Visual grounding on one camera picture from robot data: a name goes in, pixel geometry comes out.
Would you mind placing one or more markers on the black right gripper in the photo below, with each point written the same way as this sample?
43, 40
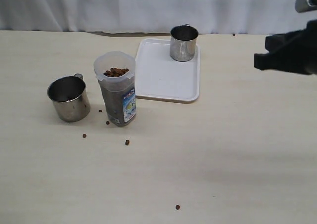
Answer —
288, 54

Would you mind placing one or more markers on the steel mug with kibble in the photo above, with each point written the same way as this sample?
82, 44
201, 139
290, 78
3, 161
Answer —
183, 42

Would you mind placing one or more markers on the clear plastic container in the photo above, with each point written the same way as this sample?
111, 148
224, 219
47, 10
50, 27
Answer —
115, 73

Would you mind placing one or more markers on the white backdrop curtain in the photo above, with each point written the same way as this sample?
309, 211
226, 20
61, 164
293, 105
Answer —
153, 16

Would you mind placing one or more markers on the white plastic tray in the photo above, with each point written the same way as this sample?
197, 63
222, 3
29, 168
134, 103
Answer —
159, 77

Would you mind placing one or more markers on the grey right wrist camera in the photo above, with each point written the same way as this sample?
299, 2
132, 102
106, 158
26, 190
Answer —
302, 6

